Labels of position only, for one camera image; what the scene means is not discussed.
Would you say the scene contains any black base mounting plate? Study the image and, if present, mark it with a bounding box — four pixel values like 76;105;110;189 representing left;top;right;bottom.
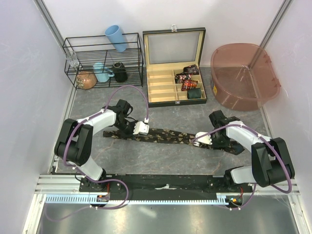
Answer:
79;174;253;199

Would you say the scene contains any brown round vase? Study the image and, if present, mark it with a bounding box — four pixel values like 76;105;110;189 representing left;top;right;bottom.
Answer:
76;71;98;90

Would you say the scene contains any blue plastic cup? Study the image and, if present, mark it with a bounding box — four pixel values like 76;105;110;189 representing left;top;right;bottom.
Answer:
105;25;127;53

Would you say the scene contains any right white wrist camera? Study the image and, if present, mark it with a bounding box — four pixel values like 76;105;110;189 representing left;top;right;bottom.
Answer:
194;132;213;146

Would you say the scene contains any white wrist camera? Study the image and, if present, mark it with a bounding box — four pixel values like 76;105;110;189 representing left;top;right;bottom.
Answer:
133;118;150;135
194;132;213;146

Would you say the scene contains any black wire rack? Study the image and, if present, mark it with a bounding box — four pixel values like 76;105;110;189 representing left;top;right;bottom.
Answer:
62;33;144;89

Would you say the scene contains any dark floral necktie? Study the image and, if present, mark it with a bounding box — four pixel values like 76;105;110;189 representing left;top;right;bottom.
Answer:
103;128;244;155

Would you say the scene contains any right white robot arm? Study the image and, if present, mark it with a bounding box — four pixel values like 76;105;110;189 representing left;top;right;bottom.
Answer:
209;110;295;194

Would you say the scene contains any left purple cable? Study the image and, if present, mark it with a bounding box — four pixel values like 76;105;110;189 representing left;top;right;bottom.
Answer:
43;85;150;221

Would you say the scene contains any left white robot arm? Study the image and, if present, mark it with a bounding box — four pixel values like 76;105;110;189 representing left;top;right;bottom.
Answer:
54;99;137;192

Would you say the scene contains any black pink floral rolled tie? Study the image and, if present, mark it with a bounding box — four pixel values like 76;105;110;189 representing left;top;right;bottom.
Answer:
175;73;192;84

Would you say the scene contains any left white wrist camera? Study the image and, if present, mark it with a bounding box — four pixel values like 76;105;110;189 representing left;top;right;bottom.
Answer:
133;118;150;135

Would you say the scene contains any red patterned rolled tie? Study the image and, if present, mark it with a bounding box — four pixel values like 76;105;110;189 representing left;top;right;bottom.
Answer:
181;79;198;91

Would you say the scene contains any black wooden tie box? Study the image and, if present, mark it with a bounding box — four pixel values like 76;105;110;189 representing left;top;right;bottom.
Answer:
142;26;207;108

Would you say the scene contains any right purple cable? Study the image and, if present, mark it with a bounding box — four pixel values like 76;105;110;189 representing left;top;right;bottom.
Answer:
191;124;293;211

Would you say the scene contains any black ceramic jar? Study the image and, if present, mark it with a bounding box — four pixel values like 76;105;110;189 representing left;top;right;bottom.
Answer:
112;62;128;83

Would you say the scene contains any light blue mug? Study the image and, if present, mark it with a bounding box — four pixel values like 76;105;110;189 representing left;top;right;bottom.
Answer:
93;62;115;83

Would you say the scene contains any dark pink patterned rolled tie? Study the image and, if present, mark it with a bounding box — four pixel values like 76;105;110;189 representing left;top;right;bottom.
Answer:
183;64;199;75

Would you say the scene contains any pink transparent plastic tub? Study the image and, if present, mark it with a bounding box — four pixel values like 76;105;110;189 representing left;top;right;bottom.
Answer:
211;43;281;111

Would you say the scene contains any clear glass cup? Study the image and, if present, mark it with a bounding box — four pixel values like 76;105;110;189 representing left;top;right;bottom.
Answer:
65;51;79;68

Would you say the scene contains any light blue cable duct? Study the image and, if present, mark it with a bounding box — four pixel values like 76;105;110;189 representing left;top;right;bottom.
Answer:
46;194;244;205

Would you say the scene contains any dark green rolled tie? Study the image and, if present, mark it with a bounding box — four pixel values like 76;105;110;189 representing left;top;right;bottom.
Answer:
187;88;202;99

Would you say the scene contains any purple cable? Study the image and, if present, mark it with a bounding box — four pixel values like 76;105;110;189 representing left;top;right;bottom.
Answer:
191;124;293;211
43;85;150;221

